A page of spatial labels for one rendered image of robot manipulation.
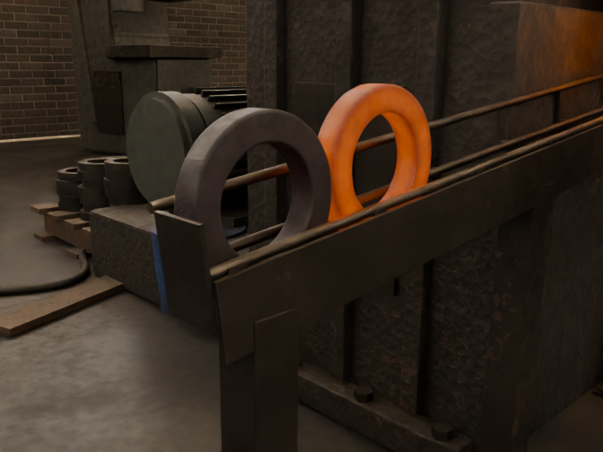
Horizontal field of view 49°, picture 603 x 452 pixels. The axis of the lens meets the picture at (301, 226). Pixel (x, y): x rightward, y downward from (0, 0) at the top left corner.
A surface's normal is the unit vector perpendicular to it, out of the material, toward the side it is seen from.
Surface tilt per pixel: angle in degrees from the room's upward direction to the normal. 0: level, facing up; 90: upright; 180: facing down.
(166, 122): 90
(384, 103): 90
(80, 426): 0
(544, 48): 90
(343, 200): 90
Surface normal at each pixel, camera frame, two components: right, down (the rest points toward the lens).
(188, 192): -0.69, -0.07
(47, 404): 0.01, -0.97
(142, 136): -0.72, 0.16
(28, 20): 0.70, 0.18
